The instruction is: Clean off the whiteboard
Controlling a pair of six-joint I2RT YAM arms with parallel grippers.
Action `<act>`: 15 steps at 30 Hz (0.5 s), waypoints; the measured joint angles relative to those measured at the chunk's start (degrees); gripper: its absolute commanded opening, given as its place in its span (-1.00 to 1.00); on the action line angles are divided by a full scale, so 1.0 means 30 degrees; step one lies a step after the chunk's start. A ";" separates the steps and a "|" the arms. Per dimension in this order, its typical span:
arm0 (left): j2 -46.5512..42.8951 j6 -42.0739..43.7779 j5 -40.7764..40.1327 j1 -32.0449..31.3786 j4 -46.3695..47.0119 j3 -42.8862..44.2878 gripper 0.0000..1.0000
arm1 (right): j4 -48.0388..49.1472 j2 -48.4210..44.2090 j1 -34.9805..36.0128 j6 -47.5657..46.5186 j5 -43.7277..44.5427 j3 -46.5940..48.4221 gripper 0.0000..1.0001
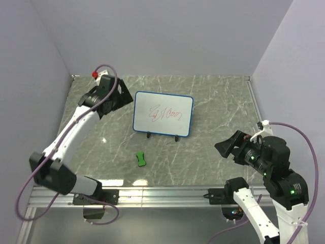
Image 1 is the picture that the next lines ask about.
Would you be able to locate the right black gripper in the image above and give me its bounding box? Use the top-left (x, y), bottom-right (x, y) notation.
top-left (214, 128), bottom-right (271, 173)

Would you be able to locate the blue framed whiteboard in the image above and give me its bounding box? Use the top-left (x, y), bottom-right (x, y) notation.
top-left (133, 91), bottom-right (194, 137)

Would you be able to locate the green whiteboard eraser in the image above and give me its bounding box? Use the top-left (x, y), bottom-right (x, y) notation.
top-left (136, 151), bottom-right (146, 167)

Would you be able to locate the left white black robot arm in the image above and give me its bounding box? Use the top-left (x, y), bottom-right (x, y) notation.
top-left (29, 74), bottom-right (133, 204)

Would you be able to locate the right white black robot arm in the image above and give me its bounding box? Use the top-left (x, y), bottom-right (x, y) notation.
top-left (214, 129), bottom-right (309, 243)

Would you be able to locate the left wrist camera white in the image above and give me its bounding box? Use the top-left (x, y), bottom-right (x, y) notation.
top-left (92, 70), bottom-right (109, 81)

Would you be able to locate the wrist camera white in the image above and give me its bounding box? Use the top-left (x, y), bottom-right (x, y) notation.
top-left (92, 70), bottom-right (109, 81)
top-left (250, 120), bottom-right (273, 141)

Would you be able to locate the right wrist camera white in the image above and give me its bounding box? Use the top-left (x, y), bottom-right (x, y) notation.
top-left (250, 120), bottom-right (273, 141)

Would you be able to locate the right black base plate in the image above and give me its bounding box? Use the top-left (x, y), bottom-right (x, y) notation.
top-left (203, 187), bottom-right (237, 205)

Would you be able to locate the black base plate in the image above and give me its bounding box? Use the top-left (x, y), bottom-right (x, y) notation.
top-left (203, 187), bottom-right (237, 205)
top-left (73, 189), bottom-right (119, 205)

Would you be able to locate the aluminium mounting rail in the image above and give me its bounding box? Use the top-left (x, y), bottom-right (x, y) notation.
top-left (27, 185), bottom-right (275, 209)

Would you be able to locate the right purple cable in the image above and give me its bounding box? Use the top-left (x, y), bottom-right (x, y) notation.
top-left (208, 121), bottom-right (319, 244)

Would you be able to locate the purple cable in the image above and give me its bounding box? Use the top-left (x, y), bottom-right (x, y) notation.
top-left (16, 64), bottom-right (120, 226)
top-left (208, 121), bottom-right (319, 244)

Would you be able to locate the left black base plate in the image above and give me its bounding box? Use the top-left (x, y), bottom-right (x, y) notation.
top-left (73, 189), bottom-right (119, 205)

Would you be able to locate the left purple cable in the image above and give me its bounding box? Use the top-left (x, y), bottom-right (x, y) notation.
top-left (16, 64), bottom-right (120, 226)

